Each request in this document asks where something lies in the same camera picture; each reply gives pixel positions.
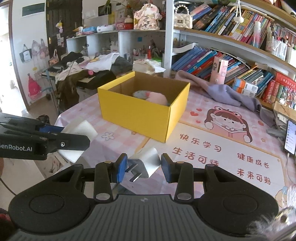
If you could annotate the white charger plug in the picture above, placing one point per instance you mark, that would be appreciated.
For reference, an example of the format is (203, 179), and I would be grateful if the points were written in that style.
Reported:
(143, 163)

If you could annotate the stack of papers books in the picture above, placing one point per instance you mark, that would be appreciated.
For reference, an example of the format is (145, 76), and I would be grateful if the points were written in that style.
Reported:
(282, 115)

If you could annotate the pink cylinder device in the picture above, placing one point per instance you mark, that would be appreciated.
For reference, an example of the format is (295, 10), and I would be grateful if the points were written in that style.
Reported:
(219, 70)

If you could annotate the smartphone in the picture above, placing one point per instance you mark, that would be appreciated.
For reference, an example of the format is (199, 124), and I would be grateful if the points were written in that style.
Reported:
(290, 139)

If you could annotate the white bookshelf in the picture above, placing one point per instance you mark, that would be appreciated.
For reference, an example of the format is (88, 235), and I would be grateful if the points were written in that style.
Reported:
(127, 40)

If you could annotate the red dictionary book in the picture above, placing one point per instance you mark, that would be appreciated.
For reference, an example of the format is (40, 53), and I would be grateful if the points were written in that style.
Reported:
(284, 80)

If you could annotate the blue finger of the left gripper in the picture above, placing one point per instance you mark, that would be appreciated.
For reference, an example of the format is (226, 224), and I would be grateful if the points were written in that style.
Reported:
(50, 129)
(51, 142)

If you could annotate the purple pink cloth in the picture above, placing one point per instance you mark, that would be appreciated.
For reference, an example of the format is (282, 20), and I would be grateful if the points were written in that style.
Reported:
(225, 94)

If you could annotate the white paper tissue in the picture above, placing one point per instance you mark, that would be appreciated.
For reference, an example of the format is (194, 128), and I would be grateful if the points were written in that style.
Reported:
(78, 126)

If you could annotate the white shirt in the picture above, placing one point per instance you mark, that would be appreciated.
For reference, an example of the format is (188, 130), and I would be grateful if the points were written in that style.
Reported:
(102, 62)

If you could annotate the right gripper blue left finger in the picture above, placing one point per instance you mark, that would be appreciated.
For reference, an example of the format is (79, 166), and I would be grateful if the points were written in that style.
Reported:
(106, 173)

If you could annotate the yellow cardboard box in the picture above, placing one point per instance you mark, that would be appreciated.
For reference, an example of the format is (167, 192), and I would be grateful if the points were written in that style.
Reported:
(119, 106)

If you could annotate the orange blue white box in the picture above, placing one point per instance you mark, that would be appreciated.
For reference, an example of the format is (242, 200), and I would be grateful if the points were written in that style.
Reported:
(244, 87)

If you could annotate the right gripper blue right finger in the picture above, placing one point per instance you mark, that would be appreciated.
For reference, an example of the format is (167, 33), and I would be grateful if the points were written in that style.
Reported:
(179, 172)

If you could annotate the pink plush paw toy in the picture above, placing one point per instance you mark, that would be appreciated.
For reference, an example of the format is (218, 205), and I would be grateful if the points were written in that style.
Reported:
(153, 97)

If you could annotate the white quilted handbag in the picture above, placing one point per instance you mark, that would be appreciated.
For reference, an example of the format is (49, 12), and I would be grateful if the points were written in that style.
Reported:
(182, 17)

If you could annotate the pink checkered tablecloth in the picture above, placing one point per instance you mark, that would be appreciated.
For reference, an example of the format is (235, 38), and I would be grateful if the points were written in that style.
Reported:
(259, 160)

